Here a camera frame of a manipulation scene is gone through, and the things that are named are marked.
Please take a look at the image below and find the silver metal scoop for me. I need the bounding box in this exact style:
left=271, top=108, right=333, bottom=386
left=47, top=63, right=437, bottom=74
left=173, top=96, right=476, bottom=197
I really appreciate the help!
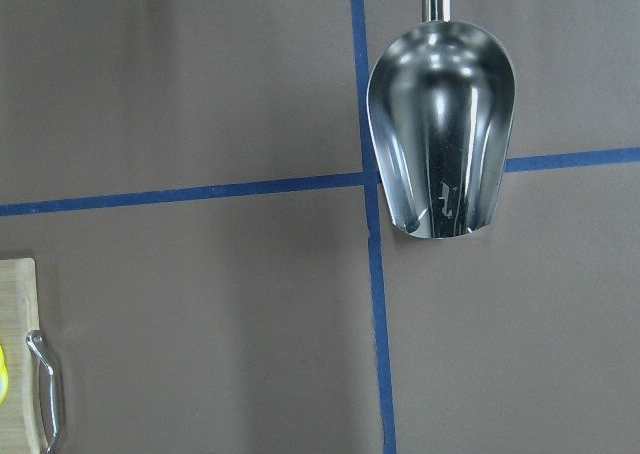
left=366, top=0, right=516, bottom=239

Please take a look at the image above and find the yellow lemon slice left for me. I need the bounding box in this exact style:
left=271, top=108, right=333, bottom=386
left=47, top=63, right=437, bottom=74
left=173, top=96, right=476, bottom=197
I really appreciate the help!
left=0, top=346, right=9, bottom=404

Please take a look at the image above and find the wooden cutting board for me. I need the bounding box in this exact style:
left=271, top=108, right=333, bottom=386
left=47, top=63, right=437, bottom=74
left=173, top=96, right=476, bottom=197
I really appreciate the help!
left=1, top=258, right=64, bottom=453

